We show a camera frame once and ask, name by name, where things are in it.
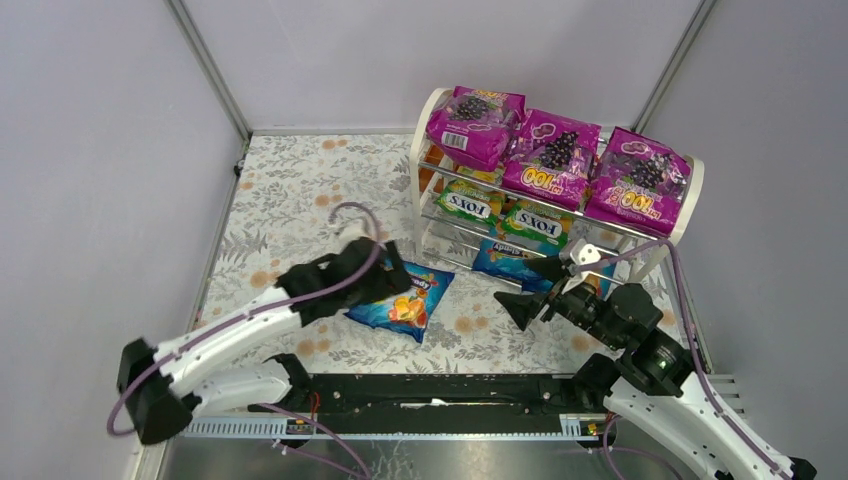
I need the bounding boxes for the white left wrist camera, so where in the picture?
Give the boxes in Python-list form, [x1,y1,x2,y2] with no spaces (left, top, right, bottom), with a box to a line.
[334,217,371,250]

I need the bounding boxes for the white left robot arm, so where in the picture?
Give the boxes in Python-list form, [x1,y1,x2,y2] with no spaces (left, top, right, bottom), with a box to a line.
[107,237,412,446]

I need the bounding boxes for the purple grape candy bag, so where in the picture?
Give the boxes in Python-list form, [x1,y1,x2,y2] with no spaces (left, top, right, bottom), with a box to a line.
[425,86,526,172]
[501,109,602,210]
[584,127,692,237]

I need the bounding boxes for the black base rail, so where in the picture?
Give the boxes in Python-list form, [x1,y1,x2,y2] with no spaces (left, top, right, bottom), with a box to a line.
[248,370,620,437]

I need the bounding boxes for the blue Slendy candy bag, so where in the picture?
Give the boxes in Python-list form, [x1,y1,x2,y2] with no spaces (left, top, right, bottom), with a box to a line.
[345,262,455,344]
[472,239,553,292]
[585,265,616,299]

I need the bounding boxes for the green yellow candy bag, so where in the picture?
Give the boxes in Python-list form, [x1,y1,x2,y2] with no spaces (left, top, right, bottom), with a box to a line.
[501,200,574,249]

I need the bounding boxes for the green Fox's candy bag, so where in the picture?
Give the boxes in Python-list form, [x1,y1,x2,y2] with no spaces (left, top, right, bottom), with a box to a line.
[434,179,506,228]

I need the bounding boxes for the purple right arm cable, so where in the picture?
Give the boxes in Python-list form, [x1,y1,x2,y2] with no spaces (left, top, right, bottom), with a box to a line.
[576,238,790,480]

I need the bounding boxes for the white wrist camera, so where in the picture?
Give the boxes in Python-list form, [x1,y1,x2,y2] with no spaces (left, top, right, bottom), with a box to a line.
[334,217,371,250]
[559,238,612,279]

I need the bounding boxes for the white metal shelf rack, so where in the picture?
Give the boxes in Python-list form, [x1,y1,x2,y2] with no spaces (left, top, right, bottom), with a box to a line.
[408,87,706,286]

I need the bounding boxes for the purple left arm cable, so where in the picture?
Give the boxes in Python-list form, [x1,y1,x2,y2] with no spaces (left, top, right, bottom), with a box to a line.
[105,201,386,480]

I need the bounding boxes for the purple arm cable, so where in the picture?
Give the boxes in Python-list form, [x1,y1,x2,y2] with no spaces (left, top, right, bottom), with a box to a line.
[105,201,386,480]
[576,238,790,480]

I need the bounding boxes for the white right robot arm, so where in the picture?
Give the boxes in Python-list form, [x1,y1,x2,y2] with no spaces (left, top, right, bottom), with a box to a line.
[494,256,817,479]

